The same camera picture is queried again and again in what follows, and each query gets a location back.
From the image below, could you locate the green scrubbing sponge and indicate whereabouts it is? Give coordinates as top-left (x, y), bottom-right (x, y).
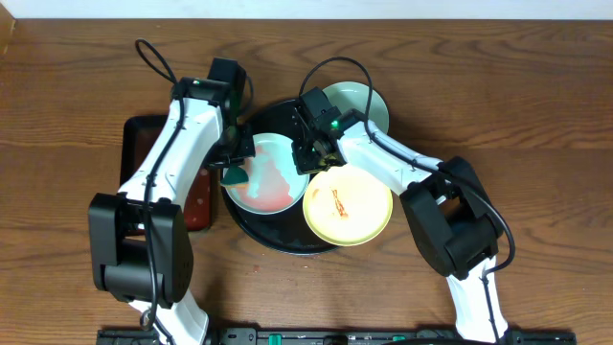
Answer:
top-left (220, 166), bottom-right (249, 188)

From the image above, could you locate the light blue plate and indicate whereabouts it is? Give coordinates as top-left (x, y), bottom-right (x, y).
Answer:
top-left (225, 133), bottom-right (310, 215)

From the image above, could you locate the yellow plate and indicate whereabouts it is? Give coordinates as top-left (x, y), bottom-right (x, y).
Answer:
top-left (303, 165), bottom-right (393, 246)

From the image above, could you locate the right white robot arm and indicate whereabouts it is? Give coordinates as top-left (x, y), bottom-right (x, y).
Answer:
top-left (292, 105), bottom-right (510, 344)

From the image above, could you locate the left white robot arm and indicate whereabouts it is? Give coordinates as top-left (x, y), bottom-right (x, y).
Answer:
top-left (87, 77), bottom-right (255, 344)

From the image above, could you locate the black rectangular tray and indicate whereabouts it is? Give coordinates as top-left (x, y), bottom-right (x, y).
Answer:
top-left (120, 115), bottom-right (213, 232)

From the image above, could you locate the round black tray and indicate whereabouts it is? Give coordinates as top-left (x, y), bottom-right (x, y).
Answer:
top-left (222, 100), bottom-right (338, 255)

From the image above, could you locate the pale green plate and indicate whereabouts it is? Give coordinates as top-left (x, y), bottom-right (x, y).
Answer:
top-left (324, 81), bottom-right (390, 133)

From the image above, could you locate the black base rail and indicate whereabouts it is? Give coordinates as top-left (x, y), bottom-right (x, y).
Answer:
top-left (96, 328), bottom-right (578, 345)

